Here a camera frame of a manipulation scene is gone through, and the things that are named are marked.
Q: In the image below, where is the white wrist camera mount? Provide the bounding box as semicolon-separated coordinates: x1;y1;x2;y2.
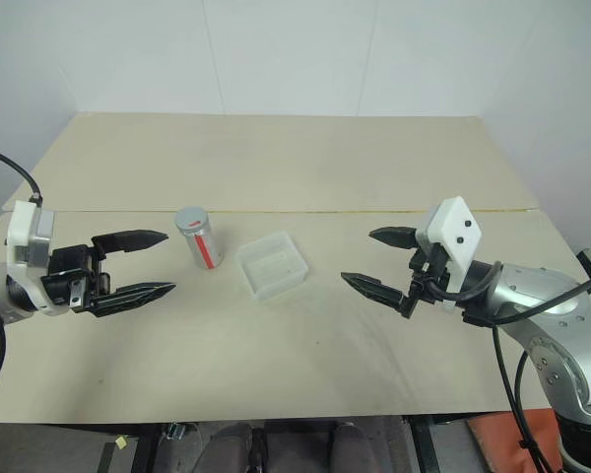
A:
3;199;57;316
416;195;483;314

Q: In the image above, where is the silver can with red label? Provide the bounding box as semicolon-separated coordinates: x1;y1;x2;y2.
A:
180;221;226;272

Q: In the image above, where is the clear plastic square container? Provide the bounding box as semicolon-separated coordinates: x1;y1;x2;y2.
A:
234;231;310;303

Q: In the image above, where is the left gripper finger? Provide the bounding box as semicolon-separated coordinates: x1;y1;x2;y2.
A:
91;229;170;258
90;282;178;319

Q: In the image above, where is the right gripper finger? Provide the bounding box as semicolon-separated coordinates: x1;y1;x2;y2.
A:
368;226;417;250
340;271;416;320

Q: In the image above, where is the orange-red cloth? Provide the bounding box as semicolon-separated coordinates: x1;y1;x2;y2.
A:
465;408;567;473

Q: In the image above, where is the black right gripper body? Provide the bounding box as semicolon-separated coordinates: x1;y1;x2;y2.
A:
407;244;453;304

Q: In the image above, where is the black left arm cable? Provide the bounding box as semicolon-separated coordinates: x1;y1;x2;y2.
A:
0;145;43;410

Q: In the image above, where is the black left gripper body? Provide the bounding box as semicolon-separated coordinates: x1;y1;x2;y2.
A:
40;242;113;313

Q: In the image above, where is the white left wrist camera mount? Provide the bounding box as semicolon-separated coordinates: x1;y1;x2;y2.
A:
3;199;57;316

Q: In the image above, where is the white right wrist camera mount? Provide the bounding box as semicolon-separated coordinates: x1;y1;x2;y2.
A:
416;195;483;314

